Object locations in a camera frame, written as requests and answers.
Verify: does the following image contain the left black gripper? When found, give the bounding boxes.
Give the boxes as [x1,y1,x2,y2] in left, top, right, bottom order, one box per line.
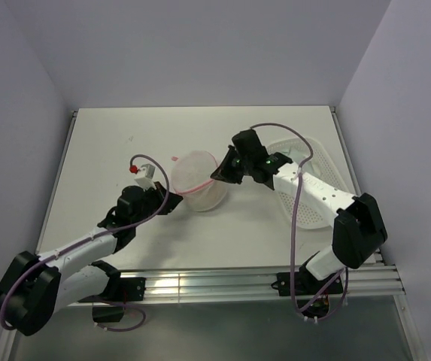
[132,181,182,227]

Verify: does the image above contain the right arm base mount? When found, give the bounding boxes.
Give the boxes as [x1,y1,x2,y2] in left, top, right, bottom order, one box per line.
[271,272,343,318]

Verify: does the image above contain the aluminium frame rail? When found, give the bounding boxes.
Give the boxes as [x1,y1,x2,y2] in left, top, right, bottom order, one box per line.
[10,265,406,306]

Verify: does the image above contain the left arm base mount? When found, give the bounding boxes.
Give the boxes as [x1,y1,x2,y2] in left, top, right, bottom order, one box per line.
[80,277,146,324]

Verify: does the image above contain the white mesh laundry bag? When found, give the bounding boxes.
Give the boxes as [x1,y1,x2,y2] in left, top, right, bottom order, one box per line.
[171,150,227,212]

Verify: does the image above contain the white plastic basket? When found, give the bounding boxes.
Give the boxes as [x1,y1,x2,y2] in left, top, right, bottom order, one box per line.
[266,138,355,229]

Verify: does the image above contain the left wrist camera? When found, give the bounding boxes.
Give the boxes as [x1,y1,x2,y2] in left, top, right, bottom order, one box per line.
[129,164,155,190]

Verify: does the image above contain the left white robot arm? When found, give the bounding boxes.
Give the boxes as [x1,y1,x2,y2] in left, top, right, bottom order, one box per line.
[0,182,183,336]

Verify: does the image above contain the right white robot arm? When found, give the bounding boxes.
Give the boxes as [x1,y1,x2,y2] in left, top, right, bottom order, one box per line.
[211,129,387,293]

